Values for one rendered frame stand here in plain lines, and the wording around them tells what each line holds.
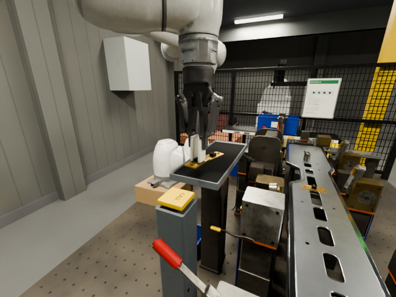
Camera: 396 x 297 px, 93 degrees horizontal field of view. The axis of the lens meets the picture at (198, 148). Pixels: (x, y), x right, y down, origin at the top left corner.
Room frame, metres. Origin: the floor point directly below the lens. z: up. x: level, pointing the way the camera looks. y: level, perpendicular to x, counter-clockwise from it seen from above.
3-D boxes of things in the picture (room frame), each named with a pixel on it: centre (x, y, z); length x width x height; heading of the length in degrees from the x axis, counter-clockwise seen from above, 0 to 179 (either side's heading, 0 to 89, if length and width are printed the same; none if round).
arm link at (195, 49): (0.48, 0.00, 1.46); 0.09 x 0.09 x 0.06
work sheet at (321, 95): (1.54, -0.98, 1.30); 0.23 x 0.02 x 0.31; 65
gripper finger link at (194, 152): (0.48, 0.01, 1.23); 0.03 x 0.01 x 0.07; 147
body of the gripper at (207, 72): (0.48, 0.00, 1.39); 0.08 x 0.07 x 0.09; 57
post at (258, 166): (0.66, -0.23, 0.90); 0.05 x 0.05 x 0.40; 65
